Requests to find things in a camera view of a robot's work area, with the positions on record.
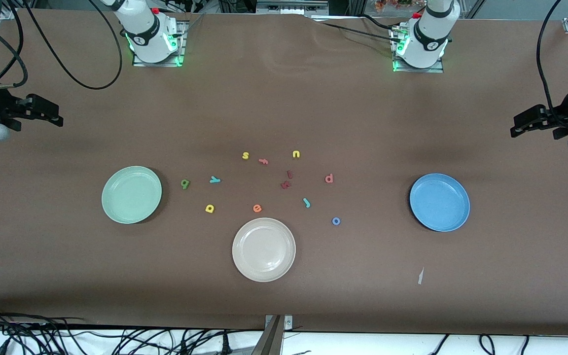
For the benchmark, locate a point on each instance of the silver table edge bracket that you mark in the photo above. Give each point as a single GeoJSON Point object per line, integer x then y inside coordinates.
{"type": "Point", "coordinates": [288, 323]}

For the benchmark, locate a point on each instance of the orange leafy object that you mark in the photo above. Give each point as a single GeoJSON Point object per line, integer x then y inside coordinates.
{"type": "Point", "coordinates": [392, 4]}

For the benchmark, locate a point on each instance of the grey metal strut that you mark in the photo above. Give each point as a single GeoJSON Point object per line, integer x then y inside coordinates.
{"type": "Point", "coordinates": [270, 340]}

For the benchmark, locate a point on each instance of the blue plate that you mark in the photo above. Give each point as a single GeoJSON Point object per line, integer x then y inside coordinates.
{"type": "Point", "coordinates": [439, 202]}

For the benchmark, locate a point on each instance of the silver metal box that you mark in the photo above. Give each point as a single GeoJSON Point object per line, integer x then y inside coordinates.
{"type": "Point", "coordinates": [291, 6]}

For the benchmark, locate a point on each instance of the beige plate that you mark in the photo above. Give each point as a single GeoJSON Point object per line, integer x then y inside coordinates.
{"type": "Point", "coordinates": [264, 249]}

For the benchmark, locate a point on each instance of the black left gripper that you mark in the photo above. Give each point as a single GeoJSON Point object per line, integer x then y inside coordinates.
{"type": "Point", "coordinates": [566, 109]}

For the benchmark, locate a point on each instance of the brown table cover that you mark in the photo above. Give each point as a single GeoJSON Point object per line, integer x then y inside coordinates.
{"type": "Point", "coordinates": [284, 98]}

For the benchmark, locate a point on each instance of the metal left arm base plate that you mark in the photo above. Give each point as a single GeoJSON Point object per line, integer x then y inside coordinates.
{"type": "Point", "coordinates": [439, 69]}

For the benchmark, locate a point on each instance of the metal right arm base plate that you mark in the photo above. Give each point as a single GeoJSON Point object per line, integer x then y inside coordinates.
{"type": "Point", "coordinates": [180, 49]}

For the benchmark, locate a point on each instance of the green plate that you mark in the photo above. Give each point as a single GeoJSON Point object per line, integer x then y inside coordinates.
{"type": "Point", "coordinates": [131, 195]}

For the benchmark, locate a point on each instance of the small grey paper scrap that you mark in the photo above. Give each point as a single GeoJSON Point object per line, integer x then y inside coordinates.
{"type": "Point", "coordinates": [420, 277]}

